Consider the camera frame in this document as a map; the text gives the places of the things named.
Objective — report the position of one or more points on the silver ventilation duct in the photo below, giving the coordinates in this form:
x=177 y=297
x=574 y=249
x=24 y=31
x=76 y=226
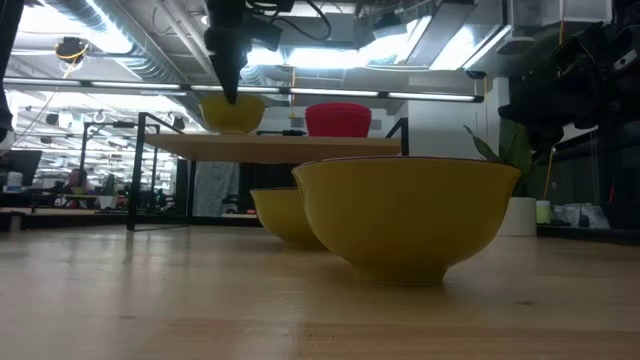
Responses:
x=145 y=55

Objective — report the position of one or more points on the pale green cup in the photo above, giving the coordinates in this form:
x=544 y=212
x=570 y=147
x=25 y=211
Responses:
x=543 y=212

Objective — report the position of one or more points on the yellow pear-patterned ceramic bowl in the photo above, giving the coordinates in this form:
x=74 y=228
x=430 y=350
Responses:
x=250 y=117
x=280 y=215
x=400 y=220

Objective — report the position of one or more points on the long LED light bar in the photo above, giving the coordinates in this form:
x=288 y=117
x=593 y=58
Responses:
x=330 y=92

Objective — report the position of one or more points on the clear plastic bags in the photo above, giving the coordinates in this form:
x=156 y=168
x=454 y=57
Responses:
x=580 y=215

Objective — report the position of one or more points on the wooden shelf table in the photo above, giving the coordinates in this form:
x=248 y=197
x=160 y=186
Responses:
x=270 y=149

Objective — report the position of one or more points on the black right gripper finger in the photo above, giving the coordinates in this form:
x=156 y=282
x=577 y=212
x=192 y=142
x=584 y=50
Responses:
x=540 y=120

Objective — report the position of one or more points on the white hanging cloth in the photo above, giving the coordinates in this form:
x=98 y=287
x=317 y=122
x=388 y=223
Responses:
x=215 y=187

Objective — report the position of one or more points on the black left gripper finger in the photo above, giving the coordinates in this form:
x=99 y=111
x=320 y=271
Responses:
x=231 y=75

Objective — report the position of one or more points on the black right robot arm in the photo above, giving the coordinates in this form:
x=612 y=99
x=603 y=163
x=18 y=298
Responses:
x=625 y=100

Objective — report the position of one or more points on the person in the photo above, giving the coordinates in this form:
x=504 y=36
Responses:
x=79 y=182

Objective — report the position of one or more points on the black computer monitor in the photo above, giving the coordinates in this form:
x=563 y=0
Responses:
x=22 y=162

